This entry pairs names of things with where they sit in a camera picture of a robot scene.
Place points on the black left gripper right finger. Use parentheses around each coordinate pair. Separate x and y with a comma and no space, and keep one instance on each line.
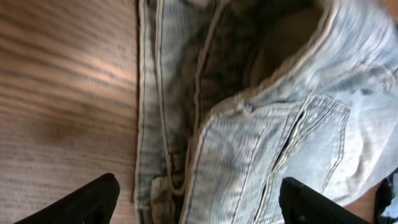
(302,205)

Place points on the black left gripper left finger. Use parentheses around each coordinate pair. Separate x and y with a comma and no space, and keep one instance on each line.
(93,203)

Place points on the light blue denim shorts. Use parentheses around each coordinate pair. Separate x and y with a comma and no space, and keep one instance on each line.
(237,95)

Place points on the black garment under t-shirt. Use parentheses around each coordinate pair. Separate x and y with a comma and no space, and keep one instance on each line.
(383,199)

